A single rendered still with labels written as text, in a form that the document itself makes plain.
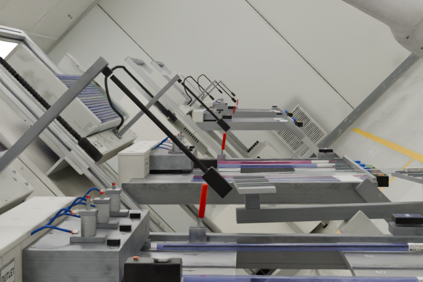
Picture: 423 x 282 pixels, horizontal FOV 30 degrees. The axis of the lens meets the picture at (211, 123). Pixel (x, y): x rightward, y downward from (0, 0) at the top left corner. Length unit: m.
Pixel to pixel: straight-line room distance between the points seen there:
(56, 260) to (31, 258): 0.04
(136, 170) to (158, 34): 6.53
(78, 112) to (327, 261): 1.11
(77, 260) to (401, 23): 0.62
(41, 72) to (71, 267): 1.32
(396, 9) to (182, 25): 7.65
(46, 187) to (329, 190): 0.79
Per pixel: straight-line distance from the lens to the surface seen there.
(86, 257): 1.10
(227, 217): 5.82
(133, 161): 2.41
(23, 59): 2.38
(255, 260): 1.45
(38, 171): 2.27
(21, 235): 1.12
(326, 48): 8.88
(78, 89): 1.17
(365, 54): 8.93
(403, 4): 1.28
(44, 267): 1.12
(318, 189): 2.21
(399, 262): 1.31
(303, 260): 1.45
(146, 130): 5.79
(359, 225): 1.67
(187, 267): 1.25
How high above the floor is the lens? 1.18
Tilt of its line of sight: level
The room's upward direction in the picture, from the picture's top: 45 degrees counter-clockwise
